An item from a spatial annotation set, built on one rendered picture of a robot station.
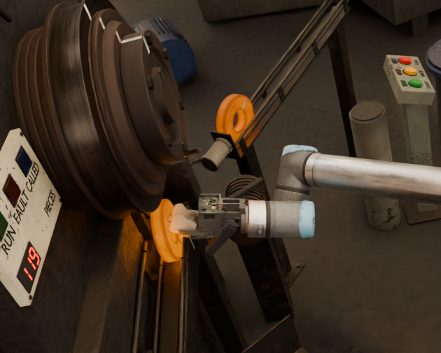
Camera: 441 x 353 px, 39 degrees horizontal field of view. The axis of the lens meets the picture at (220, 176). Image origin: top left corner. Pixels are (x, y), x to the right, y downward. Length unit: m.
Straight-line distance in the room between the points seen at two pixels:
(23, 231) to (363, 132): 1.34
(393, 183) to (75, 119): 0.72
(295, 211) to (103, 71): 0.59
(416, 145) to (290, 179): 0.76
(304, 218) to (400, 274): 0.85
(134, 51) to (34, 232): 0.39
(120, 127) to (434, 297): 1.37
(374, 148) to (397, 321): 0.58
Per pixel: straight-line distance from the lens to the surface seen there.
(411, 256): 2.35
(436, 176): 1.41
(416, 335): 2.14
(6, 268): 1.03
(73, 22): 1.23
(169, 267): 1.60
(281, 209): 1.50
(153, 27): 3.74
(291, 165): 1.62
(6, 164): 1.10
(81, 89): 1.13
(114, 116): 1.18
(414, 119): 2.21
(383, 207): 2.36
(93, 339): 1.24
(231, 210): 1.52
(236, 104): 1.90
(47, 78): 1.17
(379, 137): 2.16
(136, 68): 1.21
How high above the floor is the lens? 1.74
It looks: 37 degrees down
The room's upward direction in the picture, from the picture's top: 20 degrees counter-clockwise
